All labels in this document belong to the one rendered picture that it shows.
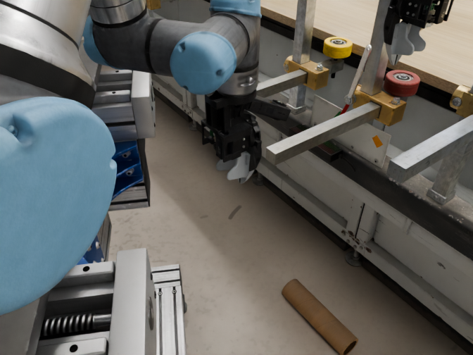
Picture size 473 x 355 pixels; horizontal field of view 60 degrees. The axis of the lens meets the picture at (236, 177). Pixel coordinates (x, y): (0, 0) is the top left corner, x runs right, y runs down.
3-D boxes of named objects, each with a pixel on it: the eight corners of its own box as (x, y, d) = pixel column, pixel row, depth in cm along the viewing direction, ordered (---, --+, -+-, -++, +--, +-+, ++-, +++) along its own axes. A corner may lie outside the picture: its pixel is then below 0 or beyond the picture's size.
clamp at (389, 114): (388, 127, 99) (393, 108, 95) (345, 104, 107) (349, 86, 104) (403, 120, 101) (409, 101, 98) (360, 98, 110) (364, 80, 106)
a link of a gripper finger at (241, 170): (222, 191, 81) (220, 153, 75) (246, 179, 84) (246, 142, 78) (231, 199, 79) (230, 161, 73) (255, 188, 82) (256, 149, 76)
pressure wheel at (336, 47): (347, 84, 121) (354, 46, 114) (319, 82, 122) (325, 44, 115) (344, 72, 127) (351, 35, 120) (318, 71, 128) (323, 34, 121)
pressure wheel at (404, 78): (395, 127, 103) (407, 85, 96) (369, 114, 108) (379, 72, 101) (414, 117, 106) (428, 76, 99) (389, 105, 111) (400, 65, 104)
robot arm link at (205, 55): (146, 91, 56) (181, 59, 64) (224, 103, 53) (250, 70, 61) (138, 33, 51) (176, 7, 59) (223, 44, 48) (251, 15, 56)
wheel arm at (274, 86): (222, 116, 104) (222, 101, 101) (215, 110, 106) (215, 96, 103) (342, 72, 123) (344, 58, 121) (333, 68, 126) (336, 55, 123)
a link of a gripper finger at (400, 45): (402, 76, 80) (415, 29, 75) (378, 65, 84) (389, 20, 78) (412, 72, 82) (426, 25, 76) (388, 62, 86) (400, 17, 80)
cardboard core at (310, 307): (343, 348, 133) (282, 285, 152) (339, 360, 138) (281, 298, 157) (360, 334, 137) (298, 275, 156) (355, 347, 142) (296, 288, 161)
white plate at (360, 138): (380, 169, 105) (389, 136, 99) (309, 125, 122) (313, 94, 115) (382, 167, 106) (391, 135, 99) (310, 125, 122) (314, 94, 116)
